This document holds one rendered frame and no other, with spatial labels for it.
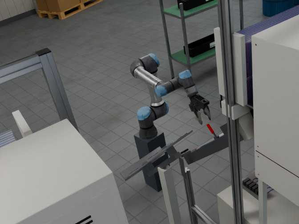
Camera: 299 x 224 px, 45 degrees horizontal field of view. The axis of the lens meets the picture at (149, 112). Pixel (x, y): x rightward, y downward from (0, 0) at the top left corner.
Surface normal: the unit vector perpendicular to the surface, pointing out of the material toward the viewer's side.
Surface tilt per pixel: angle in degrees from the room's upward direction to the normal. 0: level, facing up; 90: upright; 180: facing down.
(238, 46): 90
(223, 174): 0
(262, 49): 90
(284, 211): 0
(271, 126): 90
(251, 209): 0
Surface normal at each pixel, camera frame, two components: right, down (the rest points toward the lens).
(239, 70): -0.84, 0.40
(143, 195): -0.18, -0.83
